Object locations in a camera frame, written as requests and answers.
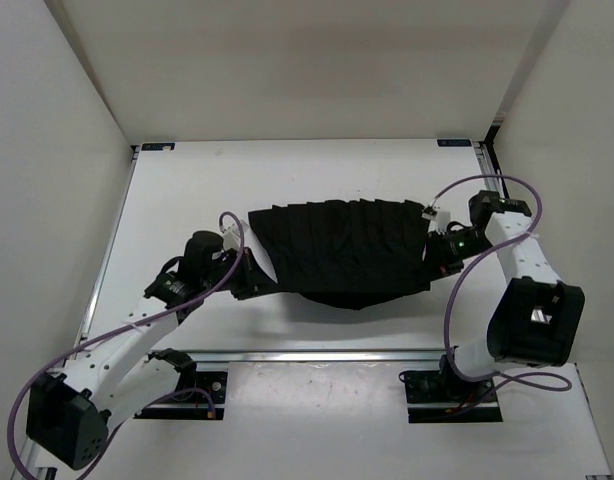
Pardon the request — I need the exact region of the left aluminium side rail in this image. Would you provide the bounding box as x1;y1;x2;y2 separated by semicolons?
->
6;145;141;480

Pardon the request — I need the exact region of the black pleated skirt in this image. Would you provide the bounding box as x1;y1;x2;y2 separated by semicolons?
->
248;199;430;310

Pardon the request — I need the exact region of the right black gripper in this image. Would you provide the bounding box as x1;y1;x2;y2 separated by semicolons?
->
416;227;495;284

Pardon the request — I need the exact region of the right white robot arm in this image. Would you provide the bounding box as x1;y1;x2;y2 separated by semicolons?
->
423;190;585;400

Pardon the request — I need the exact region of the aluminium side rail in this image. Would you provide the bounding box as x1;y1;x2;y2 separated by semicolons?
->
6;145;141;480
474;118;509;198

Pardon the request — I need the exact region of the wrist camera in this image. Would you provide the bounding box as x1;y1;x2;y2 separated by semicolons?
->
422;205;451;234
220;223;248;251

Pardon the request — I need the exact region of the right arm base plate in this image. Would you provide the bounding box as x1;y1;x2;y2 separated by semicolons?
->
398;356;503;425

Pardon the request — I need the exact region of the right blue corner label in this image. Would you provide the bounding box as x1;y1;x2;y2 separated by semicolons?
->
437;139;472;148

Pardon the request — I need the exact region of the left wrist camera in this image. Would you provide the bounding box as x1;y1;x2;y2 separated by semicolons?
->
220;223;248;251

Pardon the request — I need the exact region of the blue corner label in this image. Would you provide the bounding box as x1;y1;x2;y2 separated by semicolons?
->
141;142;176;151
437;139;472;148

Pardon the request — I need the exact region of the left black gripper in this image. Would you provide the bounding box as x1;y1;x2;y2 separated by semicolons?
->
201;245;280;299

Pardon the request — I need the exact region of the right aluminium side rail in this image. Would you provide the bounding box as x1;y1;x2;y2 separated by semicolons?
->
474;118;509;198

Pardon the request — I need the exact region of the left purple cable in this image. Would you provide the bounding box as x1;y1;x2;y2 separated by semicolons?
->
6;212;247;476

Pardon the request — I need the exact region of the left blue corner label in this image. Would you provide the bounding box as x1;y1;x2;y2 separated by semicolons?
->
141;142;176;151

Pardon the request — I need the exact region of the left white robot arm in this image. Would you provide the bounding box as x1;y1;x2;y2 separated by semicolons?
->
26;225;276;471

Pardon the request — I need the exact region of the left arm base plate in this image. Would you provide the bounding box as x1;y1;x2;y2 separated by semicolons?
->
134;361;228;421

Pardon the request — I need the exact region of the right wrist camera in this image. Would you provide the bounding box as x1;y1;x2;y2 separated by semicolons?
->
422;205;451;234

